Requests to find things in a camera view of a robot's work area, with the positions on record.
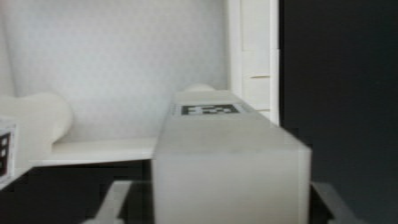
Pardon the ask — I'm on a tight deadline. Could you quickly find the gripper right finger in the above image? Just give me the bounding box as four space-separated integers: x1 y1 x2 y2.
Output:
308 182 355 224

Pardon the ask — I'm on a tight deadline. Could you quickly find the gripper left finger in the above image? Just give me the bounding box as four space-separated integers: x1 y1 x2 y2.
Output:
81 180 152 224

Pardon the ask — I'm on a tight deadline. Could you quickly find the white desk leg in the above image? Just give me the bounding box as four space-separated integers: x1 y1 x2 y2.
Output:
0 93 72 190
150 85 310 224

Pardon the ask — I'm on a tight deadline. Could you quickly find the white desk tabletop tray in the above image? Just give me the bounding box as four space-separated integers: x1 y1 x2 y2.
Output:
0 0 280 166

